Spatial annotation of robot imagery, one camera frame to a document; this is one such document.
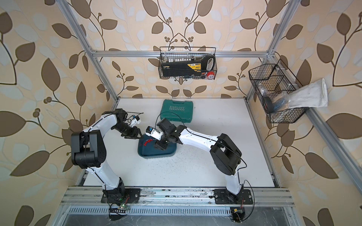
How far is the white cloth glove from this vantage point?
544 mm

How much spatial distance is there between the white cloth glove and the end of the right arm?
51cm

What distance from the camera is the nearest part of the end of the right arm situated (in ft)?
2.08
